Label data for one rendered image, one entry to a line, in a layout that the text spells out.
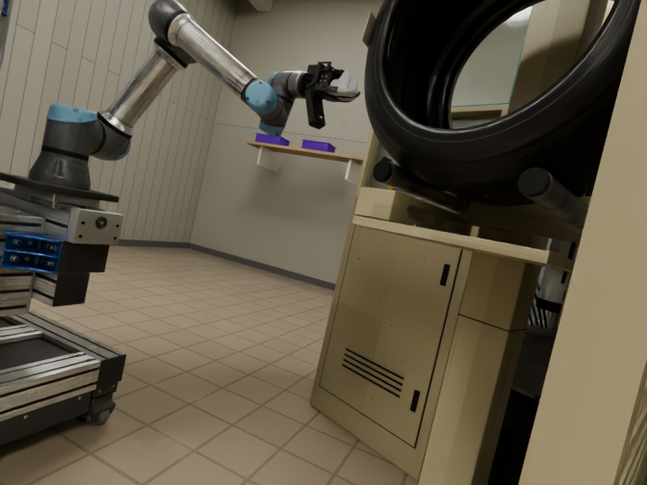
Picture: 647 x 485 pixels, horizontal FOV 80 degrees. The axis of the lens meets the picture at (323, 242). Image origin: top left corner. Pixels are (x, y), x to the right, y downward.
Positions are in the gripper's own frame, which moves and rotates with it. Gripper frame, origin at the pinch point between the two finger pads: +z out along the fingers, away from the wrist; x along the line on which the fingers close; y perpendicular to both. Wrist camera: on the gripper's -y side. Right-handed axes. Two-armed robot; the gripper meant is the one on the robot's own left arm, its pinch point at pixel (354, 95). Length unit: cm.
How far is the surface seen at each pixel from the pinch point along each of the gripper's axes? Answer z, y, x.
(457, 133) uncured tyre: 38.3, -9.1, -11.9
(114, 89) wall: -400, 7, 49
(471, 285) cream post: 34, -37, 27
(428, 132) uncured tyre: 32.8, -9.6, -11.8
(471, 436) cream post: 47, -71, 27
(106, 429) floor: -37, -116, -25
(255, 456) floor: -5, -112, 10
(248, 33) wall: -451, 146, 207
